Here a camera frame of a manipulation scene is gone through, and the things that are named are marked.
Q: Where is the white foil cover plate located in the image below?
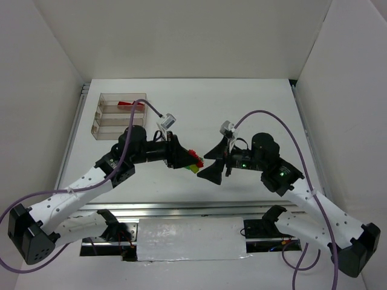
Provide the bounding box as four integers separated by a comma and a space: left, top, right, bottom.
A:
137, 217, 247, 262

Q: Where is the clear three-compartment plastic container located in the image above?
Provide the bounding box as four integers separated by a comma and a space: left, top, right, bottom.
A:
91, 93, 148, 140

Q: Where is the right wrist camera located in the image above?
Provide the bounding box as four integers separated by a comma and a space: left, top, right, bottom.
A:
220, 120, 236, 139

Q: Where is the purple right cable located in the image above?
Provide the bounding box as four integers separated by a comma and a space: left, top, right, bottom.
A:
232, 110, 338, 290

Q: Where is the red long lego brick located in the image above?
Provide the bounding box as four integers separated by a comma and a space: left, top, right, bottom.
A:
188, 149, 204, 168

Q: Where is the red sloped lego brick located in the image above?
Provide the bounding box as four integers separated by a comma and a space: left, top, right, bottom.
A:
117, 101, 146, 112

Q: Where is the lime rounded lego brick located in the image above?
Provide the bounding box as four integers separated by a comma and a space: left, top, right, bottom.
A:
185, 164, 200, 174

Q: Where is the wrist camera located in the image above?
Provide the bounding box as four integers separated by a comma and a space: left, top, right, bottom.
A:
220, 120, 236, 139
157, 113, 176, 131

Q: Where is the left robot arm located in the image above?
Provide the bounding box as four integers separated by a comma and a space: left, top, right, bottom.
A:
8, 125, 204, 265

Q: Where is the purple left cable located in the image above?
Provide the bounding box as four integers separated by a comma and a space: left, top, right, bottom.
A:
0, 98, 164, 274

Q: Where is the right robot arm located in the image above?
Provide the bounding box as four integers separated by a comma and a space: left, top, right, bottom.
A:
197, 133, 381, 277

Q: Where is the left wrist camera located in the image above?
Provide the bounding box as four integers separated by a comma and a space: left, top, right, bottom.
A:
157, 113, 176, 131

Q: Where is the purple cable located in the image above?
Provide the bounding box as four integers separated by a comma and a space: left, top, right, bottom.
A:
0, 98, 164, 274
232, 110, 338, 290

